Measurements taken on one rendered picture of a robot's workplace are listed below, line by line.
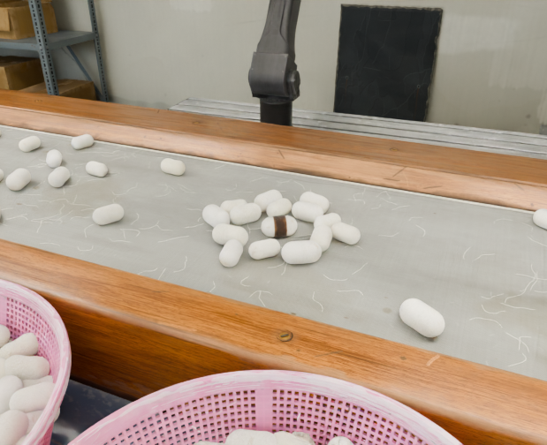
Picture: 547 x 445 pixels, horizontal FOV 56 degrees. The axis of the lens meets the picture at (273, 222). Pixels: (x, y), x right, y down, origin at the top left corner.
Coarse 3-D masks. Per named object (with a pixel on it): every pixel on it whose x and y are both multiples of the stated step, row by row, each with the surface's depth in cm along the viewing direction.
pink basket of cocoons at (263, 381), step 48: (192, 384) 32; (240, 384) 33; (288, 384) 33; (336, 384) 32; (96, 432) 29; (144, 432) 31; (192, 432) 33; (336, 432) 33; (384, 432) 31; (432, 432) 29
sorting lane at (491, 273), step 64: (0, 128) 85; (0, 192) 63; (64, 192) 63; (128, 192) 63; (192, 192) 63; (256, 192) 63; (320, 192) 63; (384, 192) 63; (128, 256) 51; (192, 256) 51; (384, 256) 51; (448, 256) 51; (512, 256) 51; (320, 320) 42; (384, 320) 42; (448, 320) 42; (512, 320) 42
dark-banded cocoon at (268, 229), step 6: (270, 216) 54; (288, 216) 53; (264, 222) 53; (270, 222) 53; (288, 222) 53; (294, 222) 53; (264, 228) 53; (270, 228) 53; (288, 228) 53; (294, 228) 53; (264, 234) 53; (270, 234) 53; (288, 234) 53
